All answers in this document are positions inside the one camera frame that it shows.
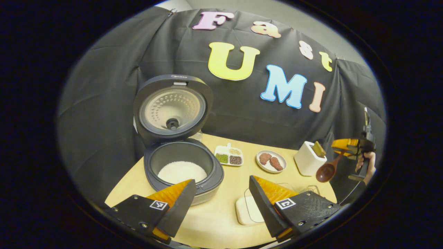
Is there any brown wooden spoon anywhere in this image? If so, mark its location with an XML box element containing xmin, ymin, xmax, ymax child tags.
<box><xmin>315</xmin><ymin>150</ymin><xmax>346</xmax><ymax>183</ymax></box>

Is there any white rice tray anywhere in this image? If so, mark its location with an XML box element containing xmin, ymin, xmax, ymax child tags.
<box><xmin>235</xmin><ymin>188</ymin><xmax>298</xmax><ymax>226</ymax></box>

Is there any brown toast slice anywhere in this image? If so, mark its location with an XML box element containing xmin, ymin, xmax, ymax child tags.
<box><xmin>310</xmin><ymin>141</ymin><xmax>326</xmax><ymax>158</ymax></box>

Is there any pile of white rice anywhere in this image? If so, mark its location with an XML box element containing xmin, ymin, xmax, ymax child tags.
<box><xmin>157</xmin><ymin>161</ymin><xmax>208</xmax><ymax>184</ymax></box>

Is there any black backdrop cloth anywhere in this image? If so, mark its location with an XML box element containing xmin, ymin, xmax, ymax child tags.
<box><xmin>57</xmin><ymin>7</ymin><xmax>386</xmax><ymax>208</ymax></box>

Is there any white toaster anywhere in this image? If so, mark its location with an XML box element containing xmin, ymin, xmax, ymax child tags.
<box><xmin>294</xmin><ymin>141</ymin><xmax>327</xmax><ymax>177</ymax></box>

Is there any dark lidded rice cooker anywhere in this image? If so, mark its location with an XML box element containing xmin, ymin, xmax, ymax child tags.
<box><xmin>133</xmin><ymin>74</ymin><xmax>225</xmax><ymax>206</ymax></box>

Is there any round white plate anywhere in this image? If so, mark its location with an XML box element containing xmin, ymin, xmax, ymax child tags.
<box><xmin>256</xmin><ymin>150</ymin><xmax>287</xmax><ymax>173</ymax></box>

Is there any white divided bean dish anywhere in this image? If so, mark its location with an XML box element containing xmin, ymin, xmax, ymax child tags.
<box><xmin>214</xmin><ymin>143</ymin><xmax>244</xmax><ymax>167</ymax></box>

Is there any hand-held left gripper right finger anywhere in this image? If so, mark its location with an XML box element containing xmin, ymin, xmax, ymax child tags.
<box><xmin>248</xmin><ymin>175</ymin><xmax>343</xmax><ymax>242</ymax></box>

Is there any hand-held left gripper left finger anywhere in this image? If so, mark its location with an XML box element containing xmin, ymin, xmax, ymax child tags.
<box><xmin>111</xmin><ymin>179</ymin><xmax>197</xmax><ymax>244</ymax></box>

